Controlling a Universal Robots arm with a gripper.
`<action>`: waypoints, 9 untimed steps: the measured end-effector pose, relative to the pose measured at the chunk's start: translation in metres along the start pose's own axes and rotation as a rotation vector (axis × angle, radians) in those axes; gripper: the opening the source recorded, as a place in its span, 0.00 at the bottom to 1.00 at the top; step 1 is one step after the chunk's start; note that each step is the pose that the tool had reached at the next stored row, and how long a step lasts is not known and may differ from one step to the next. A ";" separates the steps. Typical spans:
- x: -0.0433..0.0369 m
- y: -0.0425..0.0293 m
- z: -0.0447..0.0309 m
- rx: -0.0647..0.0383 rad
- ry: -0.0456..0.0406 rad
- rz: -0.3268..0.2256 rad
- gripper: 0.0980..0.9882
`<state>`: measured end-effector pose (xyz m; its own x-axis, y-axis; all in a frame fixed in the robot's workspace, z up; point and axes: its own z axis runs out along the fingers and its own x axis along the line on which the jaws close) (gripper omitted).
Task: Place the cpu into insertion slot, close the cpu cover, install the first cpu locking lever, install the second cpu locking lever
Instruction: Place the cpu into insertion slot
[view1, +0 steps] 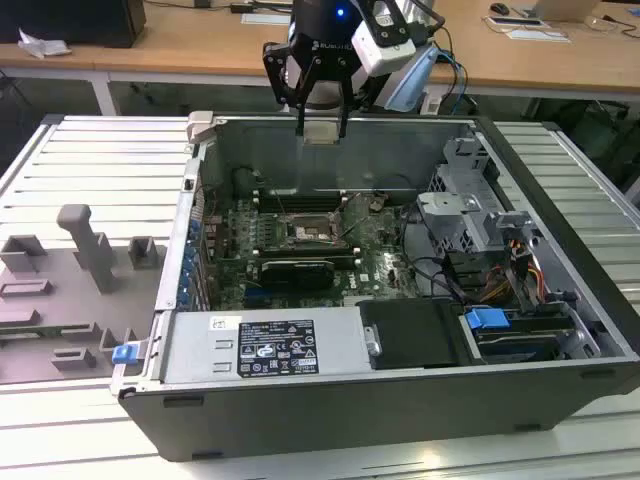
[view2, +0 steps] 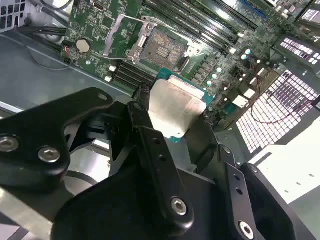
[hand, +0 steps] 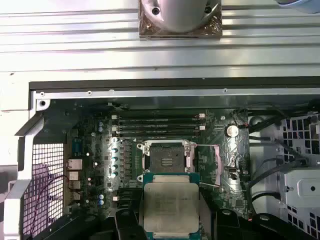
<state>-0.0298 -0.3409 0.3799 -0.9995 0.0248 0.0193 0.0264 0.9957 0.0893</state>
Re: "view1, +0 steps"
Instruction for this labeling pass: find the black PC case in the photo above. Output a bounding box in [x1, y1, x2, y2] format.
[110, 110, 640, 464]

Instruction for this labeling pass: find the grey laptop stand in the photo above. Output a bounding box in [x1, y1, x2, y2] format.
[514, 0, 602, 24]

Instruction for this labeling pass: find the blue cable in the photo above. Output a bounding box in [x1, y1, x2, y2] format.
[433, 39, 470, 117]

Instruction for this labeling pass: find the black internal cable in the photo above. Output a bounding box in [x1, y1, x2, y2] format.
[403, 203, 469, 307]

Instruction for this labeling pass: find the metal disk bay cage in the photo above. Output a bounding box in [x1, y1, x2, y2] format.
[415, 135, 541, 256]

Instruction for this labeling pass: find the black RAM slot bank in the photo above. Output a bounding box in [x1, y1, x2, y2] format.
[255, 191, 350, 214]

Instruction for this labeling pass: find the crumpled white paper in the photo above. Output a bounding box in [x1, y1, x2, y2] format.
[17, 27, 72, 59]

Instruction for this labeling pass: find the grey parts rack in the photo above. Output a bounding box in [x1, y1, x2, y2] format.
[0, 203, 169, 386]

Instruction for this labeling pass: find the green motherboard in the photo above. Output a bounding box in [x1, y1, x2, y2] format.
[199, 192, 422, 310]

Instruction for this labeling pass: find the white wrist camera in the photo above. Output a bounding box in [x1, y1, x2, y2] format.
[350, 0, 418, 77]

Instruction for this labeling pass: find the black round component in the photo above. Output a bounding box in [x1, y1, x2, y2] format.
[231, 168, 259, 195]

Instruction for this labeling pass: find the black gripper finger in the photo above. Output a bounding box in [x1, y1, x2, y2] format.
[262, 41, 322, 137]
[335, 57, 376, 139]

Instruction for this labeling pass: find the white flat device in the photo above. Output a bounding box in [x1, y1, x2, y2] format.
[486, 15, 544, 29]

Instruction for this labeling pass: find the hard disk in blue carrier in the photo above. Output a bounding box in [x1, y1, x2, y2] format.
[462, 307, 576, 365]

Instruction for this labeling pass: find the grey power supply unit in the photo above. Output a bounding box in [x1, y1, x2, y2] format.
[158, 305, 374, 387]

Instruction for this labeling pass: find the black computer box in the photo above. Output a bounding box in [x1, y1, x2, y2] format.
[0, 0, 148, 49]

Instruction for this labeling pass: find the grey case release handle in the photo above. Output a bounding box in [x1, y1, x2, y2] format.
[185, 110, 217, 147]

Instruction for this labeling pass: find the yellow red wire bundle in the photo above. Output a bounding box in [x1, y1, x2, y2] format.
[480, 238, 545, 303]

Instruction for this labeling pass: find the black graphics card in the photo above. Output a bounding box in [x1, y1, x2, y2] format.
[258, 257, 336, 292]

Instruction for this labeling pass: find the wooden desk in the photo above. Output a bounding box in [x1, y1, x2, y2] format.
[0, 0, 640, 117]

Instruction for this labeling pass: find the silver CPU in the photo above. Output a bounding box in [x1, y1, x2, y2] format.
[303, 121, 341, 147]

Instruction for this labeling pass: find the black plastic shroud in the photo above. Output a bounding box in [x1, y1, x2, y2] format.
[358, 297, 474, 372]

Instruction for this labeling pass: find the black camera cable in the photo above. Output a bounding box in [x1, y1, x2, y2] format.
[412, 0, 447, 47]

